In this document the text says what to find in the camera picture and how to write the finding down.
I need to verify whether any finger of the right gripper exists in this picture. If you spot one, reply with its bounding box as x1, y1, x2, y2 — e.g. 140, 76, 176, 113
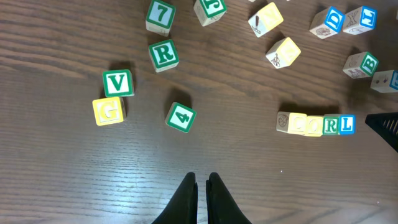
365, 112, 398, 151

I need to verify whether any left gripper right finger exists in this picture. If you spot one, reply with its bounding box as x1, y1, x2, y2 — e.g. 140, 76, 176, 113
206, 172, 251, 224

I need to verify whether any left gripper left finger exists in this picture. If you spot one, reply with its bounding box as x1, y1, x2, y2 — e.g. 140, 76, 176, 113
152, 172, 198, 224

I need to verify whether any blue l block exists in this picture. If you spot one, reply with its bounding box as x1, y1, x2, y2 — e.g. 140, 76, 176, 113
338, 114, 356, 135
342, 6, 377, 35

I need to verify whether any yellow O block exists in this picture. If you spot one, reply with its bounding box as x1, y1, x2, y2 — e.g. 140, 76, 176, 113
304, 116, 324, 137

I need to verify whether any yellow C block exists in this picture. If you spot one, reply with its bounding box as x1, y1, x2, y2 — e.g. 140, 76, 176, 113
276, 111, 307, 135

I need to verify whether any green r block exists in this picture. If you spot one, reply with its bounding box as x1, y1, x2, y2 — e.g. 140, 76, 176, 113
149, 39, 180, 73
323, 114, 340, 135

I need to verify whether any blue 5 block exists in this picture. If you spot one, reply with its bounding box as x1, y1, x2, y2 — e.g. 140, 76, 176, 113
371, 70, 398, 93

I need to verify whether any green B block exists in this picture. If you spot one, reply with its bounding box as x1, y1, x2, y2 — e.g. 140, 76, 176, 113
343, 52, 379, 79

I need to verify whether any green 4 block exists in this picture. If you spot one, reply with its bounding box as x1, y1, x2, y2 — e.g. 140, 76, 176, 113
165, 102, 197, 133

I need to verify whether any blue D block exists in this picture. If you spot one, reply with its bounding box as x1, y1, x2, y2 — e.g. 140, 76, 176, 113
309, 6, 345, 39

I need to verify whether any yellow block lower left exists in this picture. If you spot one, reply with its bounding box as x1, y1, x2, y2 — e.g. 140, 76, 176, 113
92, 96, 126, 126

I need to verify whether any yellow S block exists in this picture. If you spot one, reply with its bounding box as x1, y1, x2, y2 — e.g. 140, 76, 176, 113
266, 37, 301, 69

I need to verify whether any green V block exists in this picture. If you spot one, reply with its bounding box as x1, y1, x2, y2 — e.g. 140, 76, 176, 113
103, 69, 134, 97

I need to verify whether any yellow K block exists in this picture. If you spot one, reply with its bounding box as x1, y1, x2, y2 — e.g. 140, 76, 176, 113
248, 2, 284, 38

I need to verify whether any green 7 block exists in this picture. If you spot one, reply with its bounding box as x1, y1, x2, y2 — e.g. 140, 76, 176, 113
146, 0, 176, 37

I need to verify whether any green J block left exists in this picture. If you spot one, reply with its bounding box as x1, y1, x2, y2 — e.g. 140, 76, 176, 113
193, 0, 227, 27

